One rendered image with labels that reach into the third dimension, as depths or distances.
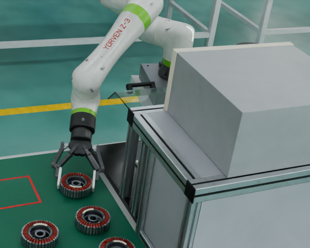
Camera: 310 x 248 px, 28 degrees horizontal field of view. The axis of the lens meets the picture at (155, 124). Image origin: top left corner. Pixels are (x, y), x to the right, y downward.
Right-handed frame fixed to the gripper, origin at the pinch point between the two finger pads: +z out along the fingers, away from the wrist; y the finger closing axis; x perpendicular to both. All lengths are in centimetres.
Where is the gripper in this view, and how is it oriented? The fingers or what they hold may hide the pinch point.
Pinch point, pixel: (76, 183)
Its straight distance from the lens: 214.1
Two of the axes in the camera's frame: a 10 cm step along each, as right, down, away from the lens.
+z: -0.4, 8.6, -5.0
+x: 1.3, -4.9, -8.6
